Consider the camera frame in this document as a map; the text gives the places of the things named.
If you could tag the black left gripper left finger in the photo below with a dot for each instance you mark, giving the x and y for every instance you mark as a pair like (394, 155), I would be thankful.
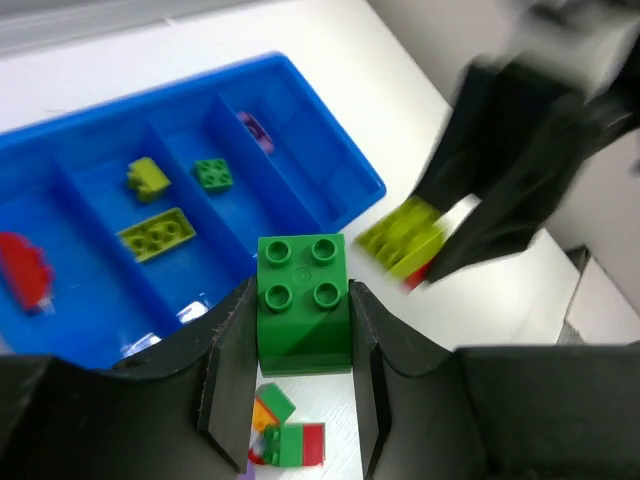
(180, 409)

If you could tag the red curved lego brick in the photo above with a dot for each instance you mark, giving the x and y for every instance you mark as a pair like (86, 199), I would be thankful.
(25, 270)

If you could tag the green sloped lego brick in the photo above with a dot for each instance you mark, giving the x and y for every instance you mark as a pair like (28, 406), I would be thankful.
(303, 313)

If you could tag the blue divided plastic tray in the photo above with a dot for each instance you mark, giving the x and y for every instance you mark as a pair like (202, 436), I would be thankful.
(64, 187)

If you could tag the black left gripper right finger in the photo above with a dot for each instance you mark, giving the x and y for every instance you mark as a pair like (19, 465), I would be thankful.
(507, 412)

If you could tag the green square lego brick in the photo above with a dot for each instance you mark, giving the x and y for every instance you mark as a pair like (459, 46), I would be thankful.
(213, 175)

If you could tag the purple lego brick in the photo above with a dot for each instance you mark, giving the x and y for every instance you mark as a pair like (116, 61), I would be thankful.
(257, 131)

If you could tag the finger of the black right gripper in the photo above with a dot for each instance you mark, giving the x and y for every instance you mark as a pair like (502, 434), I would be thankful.
(513, 211)
(494, 115)

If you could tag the purple and green lego cluster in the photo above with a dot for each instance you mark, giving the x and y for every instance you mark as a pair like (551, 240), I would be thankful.
(277, 441)

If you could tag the lime lego plate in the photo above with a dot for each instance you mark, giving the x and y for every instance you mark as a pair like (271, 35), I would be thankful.
(157, 234)

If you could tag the small lime lego brick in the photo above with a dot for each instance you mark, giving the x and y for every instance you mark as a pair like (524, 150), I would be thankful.
(147, 180)

